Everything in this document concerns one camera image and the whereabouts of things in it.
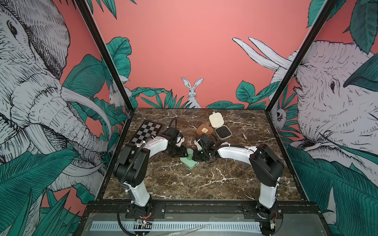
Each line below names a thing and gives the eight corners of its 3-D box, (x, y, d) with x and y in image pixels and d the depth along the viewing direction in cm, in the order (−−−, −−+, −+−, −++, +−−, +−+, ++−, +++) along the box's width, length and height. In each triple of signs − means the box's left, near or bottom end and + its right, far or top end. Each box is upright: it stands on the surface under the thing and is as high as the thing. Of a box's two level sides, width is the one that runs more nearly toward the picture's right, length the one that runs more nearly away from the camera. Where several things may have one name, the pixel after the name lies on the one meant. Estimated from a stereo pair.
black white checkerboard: (130, 143, 102) (129, 140, 99) (146, 122, 114) (145, 119, 112) (147, 149, 99) (146, 147, 96) (161, 127, 111) (161, 124, 109)
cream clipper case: (218, 141, 104) (220, 136, 99) (205, 119, 117) (206, 113, 112) (232, 137, 107) (234, 131, 101) (218, 115, 120) (219, 110, 115)
